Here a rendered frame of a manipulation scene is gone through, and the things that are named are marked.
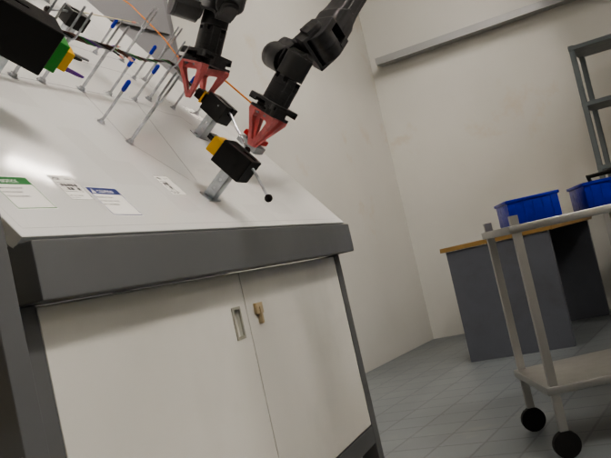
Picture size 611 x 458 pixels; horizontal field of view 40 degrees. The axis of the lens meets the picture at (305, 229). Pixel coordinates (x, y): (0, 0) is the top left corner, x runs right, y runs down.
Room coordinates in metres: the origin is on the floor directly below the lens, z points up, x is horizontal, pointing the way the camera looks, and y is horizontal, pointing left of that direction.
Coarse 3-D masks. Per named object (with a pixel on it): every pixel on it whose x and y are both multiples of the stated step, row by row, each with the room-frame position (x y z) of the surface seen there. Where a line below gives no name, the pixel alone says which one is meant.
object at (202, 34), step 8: (200, 24) 1.72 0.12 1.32; (200, 32) 1.71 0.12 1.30; (208, 32) 1.70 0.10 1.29; (216, 32) 1.71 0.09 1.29; (224, 32) 1.73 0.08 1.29; (200, 40) 1.71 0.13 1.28; (208, 40) 1.71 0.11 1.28; (216, 40) 1.71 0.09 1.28; (224, 40) 1.73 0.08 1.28; (184, 48) 1.70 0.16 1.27; (192, 48) 1.69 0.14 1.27; (200, 48) 1.68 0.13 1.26; (208, 48) 1.71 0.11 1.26; (216, 48) 1.71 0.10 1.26; (208, 56) 1.70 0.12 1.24; (216, 56) 1.71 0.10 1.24
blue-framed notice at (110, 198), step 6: (84, 186) 1.10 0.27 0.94; (90, 186) 1.11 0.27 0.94; (90, 192) 1.10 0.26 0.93; (96, 192) 1.11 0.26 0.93; (102, 192) 1.12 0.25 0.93; (108, 192) 1.14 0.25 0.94; (114, 192) 1.15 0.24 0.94; (96, 198) 1.09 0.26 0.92; (102, 198) 1.11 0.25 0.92; (108, 198) 1.12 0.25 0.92; (114, 198) 1.13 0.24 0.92; (120, 198) 1.15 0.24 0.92; (108, 204) 1.10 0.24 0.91; (114, 204) 1.12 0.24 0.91; (120, 204) 1.13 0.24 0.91; (126, 204) 1.15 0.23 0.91; (132, 204) 1.16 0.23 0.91; (114, 210) 1.10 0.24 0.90; (120, 210) 1.11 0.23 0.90; (126, 210) 1.13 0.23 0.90; (132, 210) 1.14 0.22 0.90
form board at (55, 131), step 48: (0, 96) 1.17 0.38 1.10; (48, 96) 1.31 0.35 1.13; (96, 96) 1.49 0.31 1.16; (144, 96) 1.72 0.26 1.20; (192, 96) 2.04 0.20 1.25; (0, 144) 1.03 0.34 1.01; (48, 144) 1.14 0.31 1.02; (96, 144) 1.27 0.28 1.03; (144, 144) 1.43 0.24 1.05; (192, 144) 1.65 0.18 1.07; (48, 192) 1.01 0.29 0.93; (144, 192) 1.24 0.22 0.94; (192, 192) 1.39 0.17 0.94; (240, 192) 1.60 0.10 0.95; (288, 192) 1.87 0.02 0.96
